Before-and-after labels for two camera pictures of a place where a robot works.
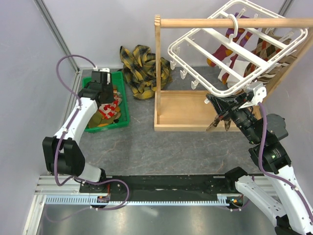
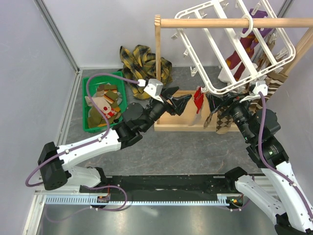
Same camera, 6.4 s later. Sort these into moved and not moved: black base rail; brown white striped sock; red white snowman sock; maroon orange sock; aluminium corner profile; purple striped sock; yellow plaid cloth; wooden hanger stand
Moved: brown white striped sock; maroon orange sock; purple striped sock; red white snowman sock
Not moved: aluminium corner profile; yellow plaid cloth; black base rail; wooden hanger stand
